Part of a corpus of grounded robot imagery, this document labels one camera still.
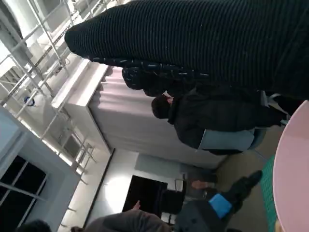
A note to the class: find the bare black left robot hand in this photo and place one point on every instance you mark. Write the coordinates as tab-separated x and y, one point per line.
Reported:
220	205

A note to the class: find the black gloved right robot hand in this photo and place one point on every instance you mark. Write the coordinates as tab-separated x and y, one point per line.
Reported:
193	36

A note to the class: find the round toy bread bun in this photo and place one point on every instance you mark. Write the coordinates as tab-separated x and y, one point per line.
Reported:
277	227

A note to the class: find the pink bowl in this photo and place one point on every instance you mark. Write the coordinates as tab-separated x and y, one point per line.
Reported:
294	169

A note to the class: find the black chair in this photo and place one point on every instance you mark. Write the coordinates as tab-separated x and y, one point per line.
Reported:
172	201

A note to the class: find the green cutting mat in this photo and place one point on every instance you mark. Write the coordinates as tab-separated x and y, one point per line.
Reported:
268	193

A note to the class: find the grey office chair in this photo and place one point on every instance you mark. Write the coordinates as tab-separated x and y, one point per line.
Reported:
227	140

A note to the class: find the person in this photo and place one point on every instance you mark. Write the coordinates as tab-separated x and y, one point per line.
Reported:
33	227
125	222
217	113

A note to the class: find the white booth with curtain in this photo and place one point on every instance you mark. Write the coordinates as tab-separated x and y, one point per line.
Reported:
125	120

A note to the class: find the dark window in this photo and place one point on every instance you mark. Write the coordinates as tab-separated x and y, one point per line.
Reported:
17	193

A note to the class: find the black wall screen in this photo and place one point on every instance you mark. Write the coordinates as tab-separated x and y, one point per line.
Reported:
144	195

